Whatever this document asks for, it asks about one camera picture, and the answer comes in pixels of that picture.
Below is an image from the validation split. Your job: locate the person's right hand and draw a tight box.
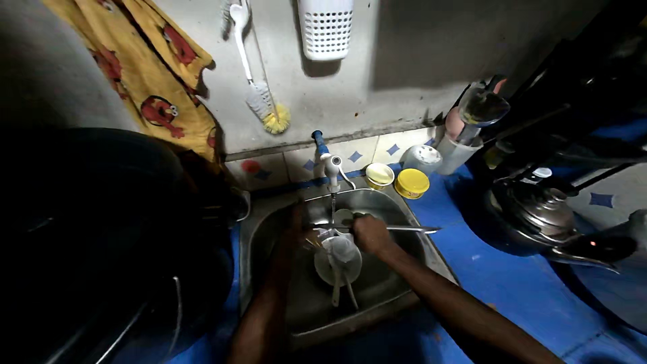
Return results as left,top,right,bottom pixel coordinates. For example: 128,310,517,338
351,213,394,256

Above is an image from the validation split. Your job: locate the person's left hand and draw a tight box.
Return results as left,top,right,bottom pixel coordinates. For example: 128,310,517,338
286,196,320,248

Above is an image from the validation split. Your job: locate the long metal knife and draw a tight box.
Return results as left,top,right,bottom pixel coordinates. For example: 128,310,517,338
308,223,442,234

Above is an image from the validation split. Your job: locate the person's left forearm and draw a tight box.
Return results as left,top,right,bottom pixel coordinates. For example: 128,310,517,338
226,238,304,364

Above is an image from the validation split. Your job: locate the person's right forearm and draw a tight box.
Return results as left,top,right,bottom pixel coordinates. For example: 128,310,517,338
376,241,566,364

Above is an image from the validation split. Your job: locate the translucent plastic cup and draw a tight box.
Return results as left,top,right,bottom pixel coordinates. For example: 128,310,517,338
322,235,358,265

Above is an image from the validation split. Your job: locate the round pale plate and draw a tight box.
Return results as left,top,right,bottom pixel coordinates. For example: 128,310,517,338
314,236,363,288

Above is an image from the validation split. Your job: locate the white faucet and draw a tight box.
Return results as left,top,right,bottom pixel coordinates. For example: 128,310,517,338
320,153,357,194

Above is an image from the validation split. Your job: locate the metal mug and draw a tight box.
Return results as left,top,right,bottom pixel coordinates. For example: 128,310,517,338
229,187,251,222

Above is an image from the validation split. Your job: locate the open yellow tub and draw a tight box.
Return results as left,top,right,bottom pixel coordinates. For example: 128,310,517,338
365,162,395,191

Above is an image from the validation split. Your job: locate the stainless steel sink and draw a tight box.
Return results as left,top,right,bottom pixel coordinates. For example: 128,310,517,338
239,177,460,350

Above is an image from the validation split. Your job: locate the blue pipe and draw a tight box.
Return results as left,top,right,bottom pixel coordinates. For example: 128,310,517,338
312,130,330,158

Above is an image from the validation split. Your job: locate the yellow tub with lid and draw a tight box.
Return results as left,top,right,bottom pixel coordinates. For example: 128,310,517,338
394,168,430,200

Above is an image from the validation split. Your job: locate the bottle brush with yellow tip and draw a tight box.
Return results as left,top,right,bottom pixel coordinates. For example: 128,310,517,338
246,0,291,135

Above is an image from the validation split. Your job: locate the translucent white spotted container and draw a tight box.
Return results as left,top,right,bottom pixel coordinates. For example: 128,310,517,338
403,145,443,175

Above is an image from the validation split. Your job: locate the translucent utensil holder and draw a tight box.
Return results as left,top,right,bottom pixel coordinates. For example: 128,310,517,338
436,130,484,176

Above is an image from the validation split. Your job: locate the pink plastic utensil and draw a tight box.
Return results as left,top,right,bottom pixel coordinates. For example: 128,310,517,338
445,105,466,142

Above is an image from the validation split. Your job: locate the large metal ladle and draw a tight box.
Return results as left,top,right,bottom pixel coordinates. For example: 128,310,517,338
458,81,511,145

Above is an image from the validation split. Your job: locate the yellow cloth with red characters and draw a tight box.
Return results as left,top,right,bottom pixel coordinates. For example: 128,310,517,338
41,0,223,165

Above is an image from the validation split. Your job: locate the white perforated plastic basket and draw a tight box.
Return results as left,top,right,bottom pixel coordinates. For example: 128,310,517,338
298,0,355,62

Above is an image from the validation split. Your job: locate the metal pot with lid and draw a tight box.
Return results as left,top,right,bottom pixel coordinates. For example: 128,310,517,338
484,177,621,275

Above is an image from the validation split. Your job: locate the small bottle with white cap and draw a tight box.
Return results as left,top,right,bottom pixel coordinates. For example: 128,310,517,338
521,167,553,185

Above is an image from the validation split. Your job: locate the large black barrel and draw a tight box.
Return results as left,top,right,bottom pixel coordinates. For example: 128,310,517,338
0,127,236,364

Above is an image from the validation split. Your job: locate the black stove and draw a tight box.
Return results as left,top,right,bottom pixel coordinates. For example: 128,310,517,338
470,0,647,188

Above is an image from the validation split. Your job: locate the thin-handled spoon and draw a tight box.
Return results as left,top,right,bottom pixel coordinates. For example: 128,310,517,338
343,270,359,310

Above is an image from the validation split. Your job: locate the pale flat-handled spoon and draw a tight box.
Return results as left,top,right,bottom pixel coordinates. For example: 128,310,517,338
330,260,341,308

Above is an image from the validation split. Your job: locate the white long-handled brush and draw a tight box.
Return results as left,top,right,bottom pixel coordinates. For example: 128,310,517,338
229,3,256,84

